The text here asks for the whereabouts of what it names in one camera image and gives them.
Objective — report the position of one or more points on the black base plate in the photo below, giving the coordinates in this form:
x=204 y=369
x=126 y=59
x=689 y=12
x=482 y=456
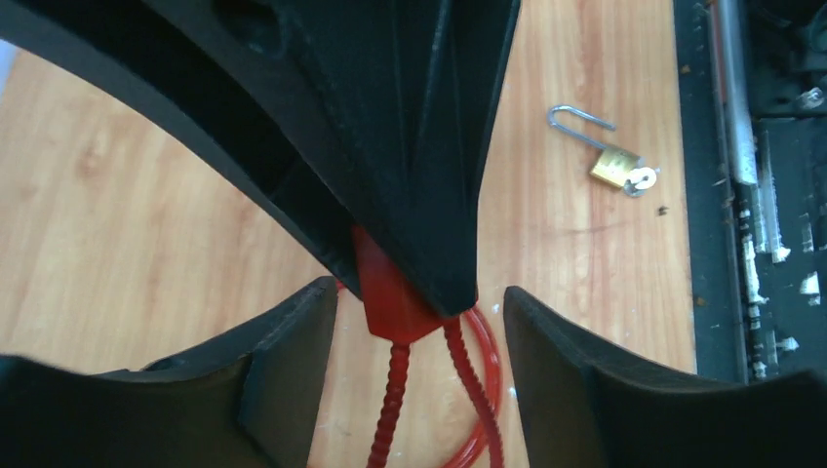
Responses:
x=752 y=85

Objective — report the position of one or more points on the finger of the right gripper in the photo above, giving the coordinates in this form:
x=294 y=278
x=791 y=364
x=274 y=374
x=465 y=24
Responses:
x=392 y=105
x=138 y=57

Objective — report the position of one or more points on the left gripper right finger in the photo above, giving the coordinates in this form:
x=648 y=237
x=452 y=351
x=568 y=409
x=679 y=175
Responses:
x=587 y=402

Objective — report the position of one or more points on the brass padlock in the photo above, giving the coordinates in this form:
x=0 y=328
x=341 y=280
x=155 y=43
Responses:
x=615 y=166

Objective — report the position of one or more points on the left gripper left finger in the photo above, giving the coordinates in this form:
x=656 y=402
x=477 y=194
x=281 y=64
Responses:
x=248 y=397

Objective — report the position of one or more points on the red cable lock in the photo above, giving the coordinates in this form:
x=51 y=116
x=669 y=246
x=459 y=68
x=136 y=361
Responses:
x=484 y=392

